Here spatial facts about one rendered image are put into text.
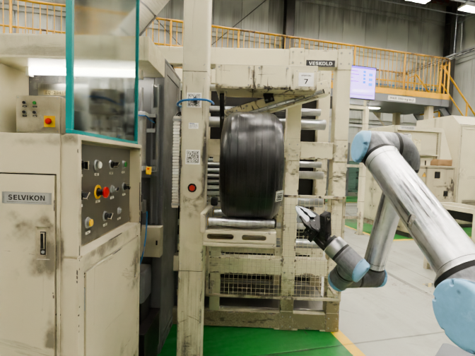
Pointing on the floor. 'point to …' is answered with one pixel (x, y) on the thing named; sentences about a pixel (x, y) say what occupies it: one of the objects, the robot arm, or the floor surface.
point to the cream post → (193, 178)
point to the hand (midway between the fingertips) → (298, 207)
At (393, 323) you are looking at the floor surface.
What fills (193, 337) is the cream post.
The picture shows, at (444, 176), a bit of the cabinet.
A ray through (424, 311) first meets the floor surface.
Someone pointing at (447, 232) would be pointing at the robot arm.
